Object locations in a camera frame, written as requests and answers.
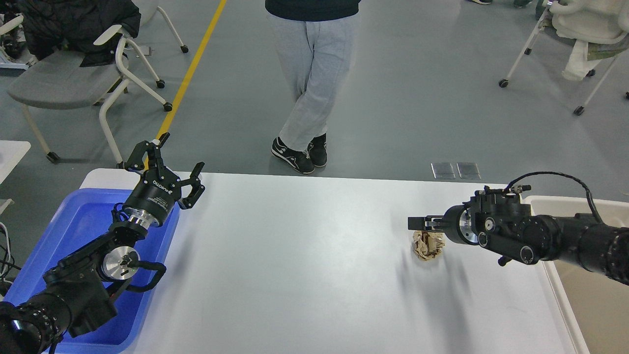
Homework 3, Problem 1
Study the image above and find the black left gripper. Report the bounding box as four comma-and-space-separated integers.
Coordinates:
123, 132, 206, 229

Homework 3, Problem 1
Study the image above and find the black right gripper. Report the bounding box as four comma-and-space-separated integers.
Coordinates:
407, 205, 479, 246

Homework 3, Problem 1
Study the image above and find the brown paper ball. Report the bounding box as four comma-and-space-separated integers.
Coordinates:
413, 230, 446, 262

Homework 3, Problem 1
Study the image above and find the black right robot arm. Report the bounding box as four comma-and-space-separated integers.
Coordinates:
407, 178, 629, 285

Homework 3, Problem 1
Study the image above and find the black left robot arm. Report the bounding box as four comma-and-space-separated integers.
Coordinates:
1, 132, 206, 354

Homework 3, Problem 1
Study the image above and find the metal floor plate left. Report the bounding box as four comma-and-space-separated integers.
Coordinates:
430, 163, 456, 180

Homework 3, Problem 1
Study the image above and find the metal floor plate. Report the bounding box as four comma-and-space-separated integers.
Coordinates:
430, 163, 456, 180
456, 163, 482, 180

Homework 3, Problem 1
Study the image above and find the metal floor plate right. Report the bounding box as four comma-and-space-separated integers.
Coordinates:
456, 163, 482, 180

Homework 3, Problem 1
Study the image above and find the white side table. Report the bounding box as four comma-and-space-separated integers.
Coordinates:
0, 140, 31, 183

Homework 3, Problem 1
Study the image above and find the beige plastic bin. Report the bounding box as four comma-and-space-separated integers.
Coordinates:
523, 196, 629, 354

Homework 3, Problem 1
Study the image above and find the black jacket on chair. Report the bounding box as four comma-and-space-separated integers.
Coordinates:
17, 0, 142, 67

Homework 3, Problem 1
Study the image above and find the person in grey sweatpants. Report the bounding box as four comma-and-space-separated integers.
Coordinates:
264, 0, 360, 175

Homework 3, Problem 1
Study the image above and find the white chair with clothes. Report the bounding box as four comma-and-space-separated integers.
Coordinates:
498, 0, 628, 116

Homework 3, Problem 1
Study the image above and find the grey chair white frame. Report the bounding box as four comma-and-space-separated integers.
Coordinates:
7, 24, 173, 168

